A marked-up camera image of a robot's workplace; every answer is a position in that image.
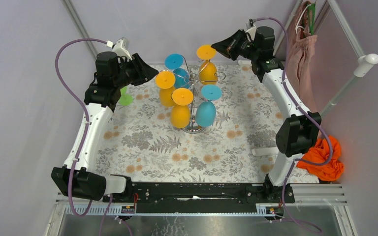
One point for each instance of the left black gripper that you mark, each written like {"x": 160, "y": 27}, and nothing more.
{"x": 136, "y": 69}

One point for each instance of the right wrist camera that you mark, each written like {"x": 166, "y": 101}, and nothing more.
{"x": 251, "y": 29}

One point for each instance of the pink hanging cloth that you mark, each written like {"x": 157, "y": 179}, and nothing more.
{"x": 301, "y": 49}

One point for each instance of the blue wine glass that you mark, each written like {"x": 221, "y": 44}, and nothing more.
{"x": 174, "y": 62}
{"x": 206, "y": 111}

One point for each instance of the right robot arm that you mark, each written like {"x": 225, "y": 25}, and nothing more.
{"x": 299, "y": 130}

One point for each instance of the blue wine glass front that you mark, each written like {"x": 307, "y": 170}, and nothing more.
{"x": 206, "y": 111}

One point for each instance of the blue wine glass back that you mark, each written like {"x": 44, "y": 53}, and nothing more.
{"x": 174, "y": 62}

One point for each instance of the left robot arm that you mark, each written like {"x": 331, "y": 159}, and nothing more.
{"x": 77, "y": 177}

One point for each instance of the white pipe on table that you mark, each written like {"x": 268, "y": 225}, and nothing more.
{"x": 266, "y": 151}

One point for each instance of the green wine glass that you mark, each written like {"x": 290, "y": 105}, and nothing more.
{"x": 125, "y": 99}

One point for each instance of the orange cloth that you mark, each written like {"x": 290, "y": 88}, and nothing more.
{"x": 333, "y": 170}

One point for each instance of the chrome wine glass rack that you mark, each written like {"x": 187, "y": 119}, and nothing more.
{"x": 195, "y": 88}

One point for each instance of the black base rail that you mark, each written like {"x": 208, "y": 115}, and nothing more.
{"x": 178, "y": 197}

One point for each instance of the orange wine glass front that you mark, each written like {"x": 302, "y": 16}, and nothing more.
{"x": 180, "y": 114}

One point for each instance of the orange wine glass back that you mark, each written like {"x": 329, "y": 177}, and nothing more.
{"x": 207, "y": 70}

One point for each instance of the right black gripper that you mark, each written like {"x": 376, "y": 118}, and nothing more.
{"x": 228, "y": 47}

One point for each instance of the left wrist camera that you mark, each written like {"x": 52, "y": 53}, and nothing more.
{"x": 120, "y": 47}

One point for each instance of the floral tablecloth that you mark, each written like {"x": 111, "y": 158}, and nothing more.
{"x": 141, "y": 143}

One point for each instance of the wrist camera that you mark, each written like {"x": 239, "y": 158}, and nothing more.
{"x": 120, "y": 47}
{"x": 251, "y": 29}

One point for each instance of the orange wine glass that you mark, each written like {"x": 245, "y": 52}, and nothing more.
{"x": 165, "y": 80}
{"x": 207, "y": 70}
{"x": 180, "y": 114}

